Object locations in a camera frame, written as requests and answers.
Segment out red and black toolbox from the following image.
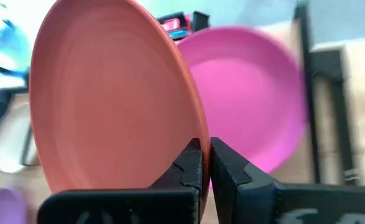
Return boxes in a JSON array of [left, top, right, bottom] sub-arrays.
[[156, 11, 211, 41]]

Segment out magenta purple plate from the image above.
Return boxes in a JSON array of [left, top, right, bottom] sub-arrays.
[[176, 26, 308, 175]]

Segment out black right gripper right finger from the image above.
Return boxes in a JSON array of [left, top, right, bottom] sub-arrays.
[[210, 136, 365, 224]]

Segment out terracotta orange plate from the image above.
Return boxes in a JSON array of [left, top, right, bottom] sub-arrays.
[[29, 0, 211, 215]]

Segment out pale lavender plate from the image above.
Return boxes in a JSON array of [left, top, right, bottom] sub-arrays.
[[0, 188, 27, 224]]

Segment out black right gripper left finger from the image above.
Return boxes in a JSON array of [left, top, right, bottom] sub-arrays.
[[37, 138, 204, 224]]

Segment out black floor cable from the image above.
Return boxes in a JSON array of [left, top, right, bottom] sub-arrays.
[[0, 59, 27, 78]]

